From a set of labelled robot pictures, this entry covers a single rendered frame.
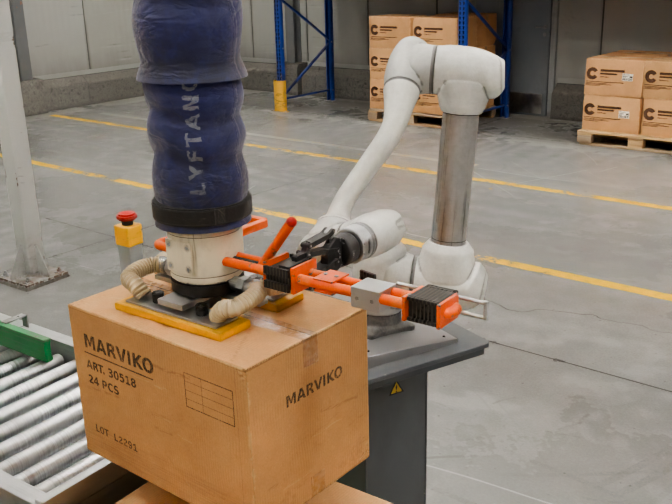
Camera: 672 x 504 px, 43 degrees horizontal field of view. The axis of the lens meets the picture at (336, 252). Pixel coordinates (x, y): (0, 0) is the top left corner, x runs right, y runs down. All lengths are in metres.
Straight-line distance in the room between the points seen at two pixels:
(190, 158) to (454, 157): 0.85
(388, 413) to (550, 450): 1.06
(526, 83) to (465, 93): 8.45
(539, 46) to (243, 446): 9.20
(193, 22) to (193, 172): 0.31
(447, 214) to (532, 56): 8.36
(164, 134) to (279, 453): 0.72
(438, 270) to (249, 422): 0.90
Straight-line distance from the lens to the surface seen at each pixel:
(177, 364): 1.88
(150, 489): 2.36
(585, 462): 3.49
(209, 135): 1.84
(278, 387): 1.81
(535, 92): 10.77
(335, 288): 1.74
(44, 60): 12.55
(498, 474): 3.36
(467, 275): 2.48
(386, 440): 2.67
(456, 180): 2.42
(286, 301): 1.99
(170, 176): 1.87
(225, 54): 1.83
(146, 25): 1.83
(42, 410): 2.83
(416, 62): 2.37
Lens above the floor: 1.83
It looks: 19 degrees down
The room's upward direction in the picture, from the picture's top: 1 degrees counter-clockwise
